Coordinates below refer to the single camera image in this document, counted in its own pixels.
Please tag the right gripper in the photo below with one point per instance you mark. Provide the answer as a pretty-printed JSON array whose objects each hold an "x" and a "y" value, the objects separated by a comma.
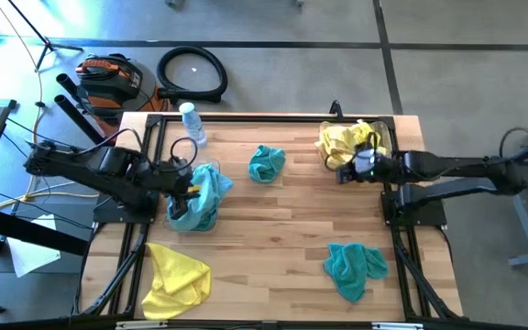
[{"x": 381, "y": 167}]

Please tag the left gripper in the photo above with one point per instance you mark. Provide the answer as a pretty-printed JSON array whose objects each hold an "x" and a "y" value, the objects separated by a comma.
[{"x": 174, "y": 176}]

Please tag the teal microfiber towel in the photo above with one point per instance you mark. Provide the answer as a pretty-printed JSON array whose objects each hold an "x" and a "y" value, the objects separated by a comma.
[
  {"x": 353, "y": 270},
  {"x": 266, "y": 162}
]

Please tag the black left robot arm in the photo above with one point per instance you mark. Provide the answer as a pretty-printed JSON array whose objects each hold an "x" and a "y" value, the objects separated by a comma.
[{"x": 85, "y": 165}]

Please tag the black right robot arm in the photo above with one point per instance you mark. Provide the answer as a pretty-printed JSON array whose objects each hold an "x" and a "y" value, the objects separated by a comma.
[{"x": 452, "y": 165}]

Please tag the clear plastic basket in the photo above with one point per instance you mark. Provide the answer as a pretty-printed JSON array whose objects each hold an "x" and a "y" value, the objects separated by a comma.
[
  {"x": 174, "y": 235},
  {"x": 319, "y": 164}
]

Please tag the black clamp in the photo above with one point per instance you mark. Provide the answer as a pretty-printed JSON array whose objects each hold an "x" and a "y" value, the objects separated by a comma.
[{"x": 337, "y": 109}]

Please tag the pale blue spray bottle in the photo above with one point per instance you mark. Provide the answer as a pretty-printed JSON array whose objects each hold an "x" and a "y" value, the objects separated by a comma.
[{"x": 193, "y": 124}]

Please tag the black vacuum wand tube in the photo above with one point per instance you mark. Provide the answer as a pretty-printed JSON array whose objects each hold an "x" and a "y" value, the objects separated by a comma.
[
  {"x": 69, "y": 87},
  {"x": 80, "y": 120}
]

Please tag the orange black shop vacuum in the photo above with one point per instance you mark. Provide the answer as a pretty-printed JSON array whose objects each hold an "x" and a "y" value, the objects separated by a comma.
[{"x": 113, "y": 82}]

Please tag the white paper sheet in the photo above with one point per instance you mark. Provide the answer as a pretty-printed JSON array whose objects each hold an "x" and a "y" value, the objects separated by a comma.
[{"x": 30, "y": 256}]

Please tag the black tripod stand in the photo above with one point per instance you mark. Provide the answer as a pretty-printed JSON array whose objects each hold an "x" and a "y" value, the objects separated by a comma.
[{"x": 48, "y": 44}]

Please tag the black aluminium table frame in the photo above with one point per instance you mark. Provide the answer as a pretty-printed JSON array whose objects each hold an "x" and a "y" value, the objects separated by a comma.
[{"x": 291, "y": 117}]

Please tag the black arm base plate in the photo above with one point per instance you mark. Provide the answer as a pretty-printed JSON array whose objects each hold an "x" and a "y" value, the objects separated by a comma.
[
  {"x": 106, "y": 213},
  {"x": 431, "y": 215}
]

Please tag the silver bracket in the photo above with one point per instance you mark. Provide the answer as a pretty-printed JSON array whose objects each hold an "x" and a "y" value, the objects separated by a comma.
[
  {"x": 140, "y": 325},
  {"x": 397, "y": 326}
]

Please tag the black desk frame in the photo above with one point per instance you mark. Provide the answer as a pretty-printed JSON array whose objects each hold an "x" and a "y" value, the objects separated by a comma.
[{"x": 16, "y": 229}]

